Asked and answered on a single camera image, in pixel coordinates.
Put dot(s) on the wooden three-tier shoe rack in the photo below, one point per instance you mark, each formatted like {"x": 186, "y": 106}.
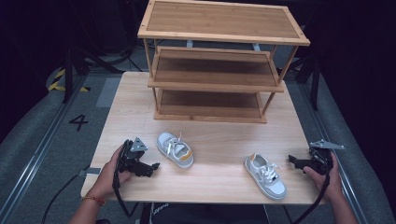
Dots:
{"x": 218, "y": 77}

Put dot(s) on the grey table clamp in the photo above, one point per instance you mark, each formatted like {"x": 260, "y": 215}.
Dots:
{"x": 91, "y": 171}

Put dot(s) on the person's left hand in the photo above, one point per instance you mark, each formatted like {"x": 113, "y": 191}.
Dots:
{"x": 107, "y": 179}

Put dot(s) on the person's right hand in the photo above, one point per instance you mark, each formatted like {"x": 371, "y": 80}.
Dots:
{"x": 331, "y": 185}

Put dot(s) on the black metal stand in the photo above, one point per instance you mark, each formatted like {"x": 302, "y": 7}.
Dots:
{"x": 70, "y": 68}
{"x": 313, "y": 81}

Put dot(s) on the white grey child's sneaker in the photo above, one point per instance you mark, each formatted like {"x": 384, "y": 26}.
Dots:
{"x": 266, "y": 177}
{"x": 176, "y": 151}

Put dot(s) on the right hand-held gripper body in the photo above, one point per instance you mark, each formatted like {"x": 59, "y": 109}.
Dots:
{"x": 322, "y": 160}

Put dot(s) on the person's dark clothing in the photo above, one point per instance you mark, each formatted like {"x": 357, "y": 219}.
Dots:
{"x": 205, "y": 214}

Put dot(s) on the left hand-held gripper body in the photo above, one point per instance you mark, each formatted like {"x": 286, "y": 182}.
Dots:
{"x": 132, "y": 157}

